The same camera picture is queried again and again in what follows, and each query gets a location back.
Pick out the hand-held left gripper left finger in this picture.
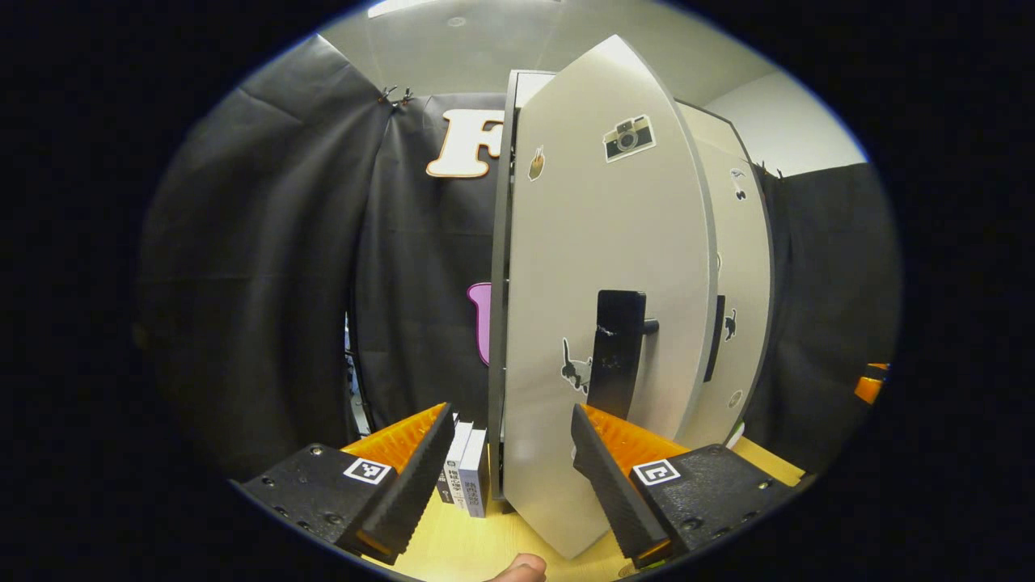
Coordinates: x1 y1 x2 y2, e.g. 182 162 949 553
233 403 455 565

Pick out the grey cabinet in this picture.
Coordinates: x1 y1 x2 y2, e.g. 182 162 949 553
488 69 775 514

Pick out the black door handle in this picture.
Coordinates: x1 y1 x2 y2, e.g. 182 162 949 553
703 295 726 383
586 289 660 421

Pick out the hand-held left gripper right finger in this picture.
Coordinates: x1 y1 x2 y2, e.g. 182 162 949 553
571 403 798 570

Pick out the black backdrop cloth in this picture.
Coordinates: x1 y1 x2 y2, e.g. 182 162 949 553
133 32 902 486

